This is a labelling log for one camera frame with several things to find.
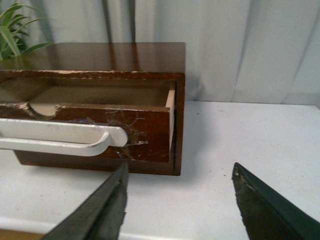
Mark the white curtain backdrop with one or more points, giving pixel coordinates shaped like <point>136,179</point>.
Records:
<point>243,51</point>

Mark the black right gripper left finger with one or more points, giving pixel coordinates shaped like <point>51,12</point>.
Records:
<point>101,215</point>

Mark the brown wooden drawer cabinet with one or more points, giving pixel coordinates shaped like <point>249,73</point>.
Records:
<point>151,61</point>

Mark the green plant leaves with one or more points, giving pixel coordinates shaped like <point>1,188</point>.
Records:
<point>13,29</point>

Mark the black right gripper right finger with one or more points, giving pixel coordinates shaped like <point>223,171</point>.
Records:
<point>266,214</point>

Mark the white drawer handle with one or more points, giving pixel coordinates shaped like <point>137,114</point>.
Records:
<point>73,139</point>

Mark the wooden drawer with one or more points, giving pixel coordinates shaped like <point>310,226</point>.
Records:
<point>144,109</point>

